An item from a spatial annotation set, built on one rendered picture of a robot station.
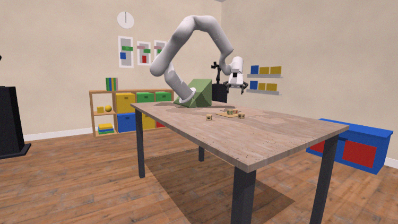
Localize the tan square mat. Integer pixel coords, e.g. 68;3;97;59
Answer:
216;112;238;118

